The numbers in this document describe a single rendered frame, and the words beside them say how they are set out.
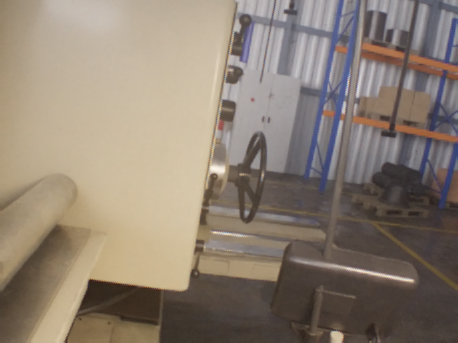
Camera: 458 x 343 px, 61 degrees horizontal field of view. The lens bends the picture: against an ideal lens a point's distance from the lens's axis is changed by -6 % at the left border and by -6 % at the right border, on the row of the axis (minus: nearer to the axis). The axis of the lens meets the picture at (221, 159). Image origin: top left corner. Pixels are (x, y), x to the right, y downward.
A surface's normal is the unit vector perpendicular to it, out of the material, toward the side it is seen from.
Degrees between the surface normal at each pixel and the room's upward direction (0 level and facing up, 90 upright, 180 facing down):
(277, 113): 90
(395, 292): 109
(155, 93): 90
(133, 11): 90
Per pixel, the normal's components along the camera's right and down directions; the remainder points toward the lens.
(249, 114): 0.10, 0.18
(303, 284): -0.21, 0.46
